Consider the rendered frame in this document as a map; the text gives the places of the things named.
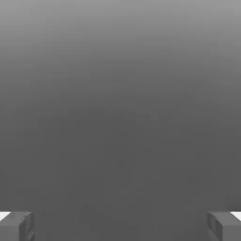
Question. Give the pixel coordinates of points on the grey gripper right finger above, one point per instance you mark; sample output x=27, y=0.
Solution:
x=226, y=226

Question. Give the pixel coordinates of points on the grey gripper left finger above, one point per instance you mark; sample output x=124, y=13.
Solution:
x=14, y=226

